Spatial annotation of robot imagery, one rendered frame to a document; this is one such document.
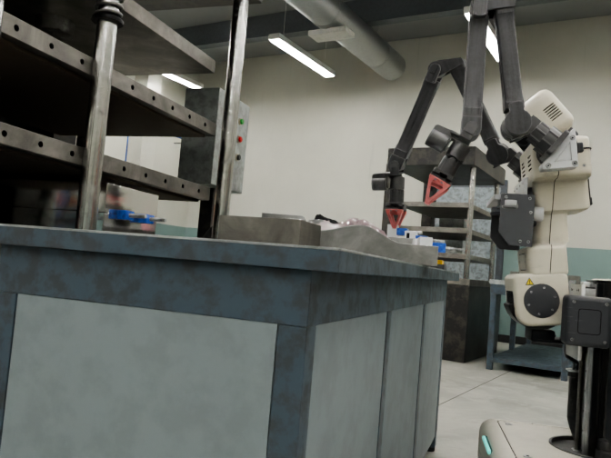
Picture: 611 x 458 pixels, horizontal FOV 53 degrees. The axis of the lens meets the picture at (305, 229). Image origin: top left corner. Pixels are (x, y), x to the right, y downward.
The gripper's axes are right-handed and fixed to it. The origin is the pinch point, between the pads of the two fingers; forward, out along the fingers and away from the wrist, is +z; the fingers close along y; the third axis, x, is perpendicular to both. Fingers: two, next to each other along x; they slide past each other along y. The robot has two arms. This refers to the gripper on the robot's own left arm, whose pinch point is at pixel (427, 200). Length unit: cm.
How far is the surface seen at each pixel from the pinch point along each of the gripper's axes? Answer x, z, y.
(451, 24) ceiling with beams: -125, -307, -673
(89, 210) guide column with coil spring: -74, 51, 35
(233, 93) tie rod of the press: -87, -3, -38
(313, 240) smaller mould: -16, 27, 46
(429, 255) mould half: 8.7, 14.6, 12.9
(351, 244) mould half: -11.3, 23.2, 15.9
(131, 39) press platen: -114, 2, -4
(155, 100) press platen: -91, 16, 3
